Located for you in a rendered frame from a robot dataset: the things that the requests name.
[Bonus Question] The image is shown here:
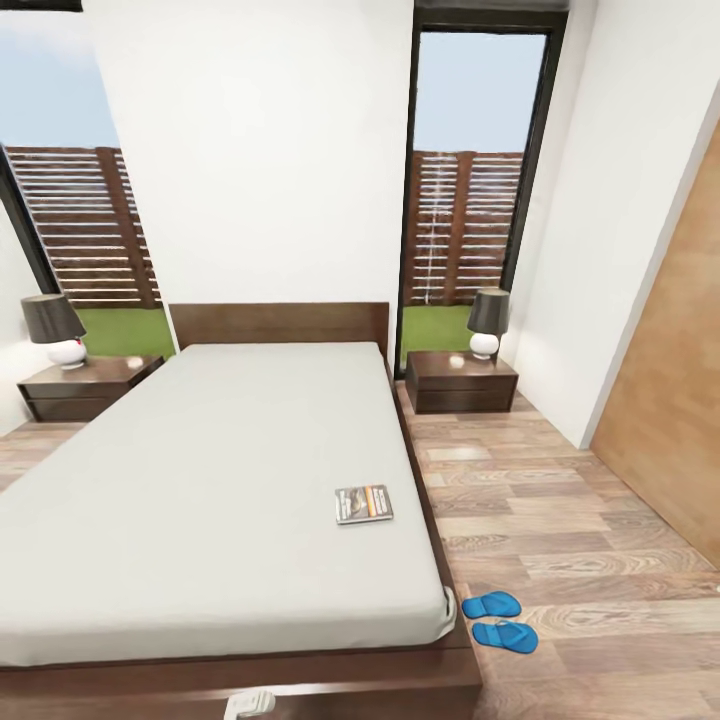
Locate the hardback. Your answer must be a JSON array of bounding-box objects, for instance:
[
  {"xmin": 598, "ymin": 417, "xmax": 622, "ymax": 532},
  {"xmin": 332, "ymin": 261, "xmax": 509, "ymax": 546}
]
[{"xmin": 335, "ymin": 485, "xmax": 393, "ymax": 525}]

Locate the sandal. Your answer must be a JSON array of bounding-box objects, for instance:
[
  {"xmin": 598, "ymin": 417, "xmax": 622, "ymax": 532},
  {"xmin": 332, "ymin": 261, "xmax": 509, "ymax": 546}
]
[
  {"xmin": 461, "ymin": 591, "xmax": 521, "ymax": 619},
  {"xmin": 472, "ymin": 621, "xmax": 538, "ymax": 654}
]

